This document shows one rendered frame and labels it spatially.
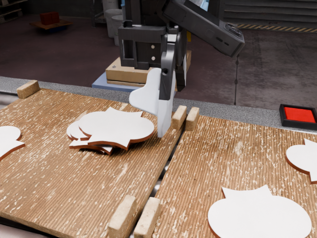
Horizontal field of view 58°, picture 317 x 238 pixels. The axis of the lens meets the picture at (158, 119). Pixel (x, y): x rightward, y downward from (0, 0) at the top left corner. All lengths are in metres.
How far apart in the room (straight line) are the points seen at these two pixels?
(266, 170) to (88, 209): 0.29
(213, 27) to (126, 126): 0.25
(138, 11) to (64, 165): 0.28
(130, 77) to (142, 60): 0.50
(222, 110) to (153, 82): 0.35
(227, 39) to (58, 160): 0.34
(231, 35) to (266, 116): 0.36
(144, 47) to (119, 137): 0.18
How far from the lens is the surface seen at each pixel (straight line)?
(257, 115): 0.71
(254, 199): 0.45
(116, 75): 0.92
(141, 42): 0.39
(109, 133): 0.52
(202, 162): 0.51
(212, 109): 0.70
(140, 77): 0.89
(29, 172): 0.53
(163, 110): 0.37
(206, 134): 0.57
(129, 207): 0.40
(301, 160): 0.55
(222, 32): 0.38
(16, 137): 0.61
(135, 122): 0.54
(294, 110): 0.73
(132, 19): 0.40
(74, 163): 0.52
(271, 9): 5.17
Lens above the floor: 1.26
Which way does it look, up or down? 32 degrees down
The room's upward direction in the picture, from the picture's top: straight up
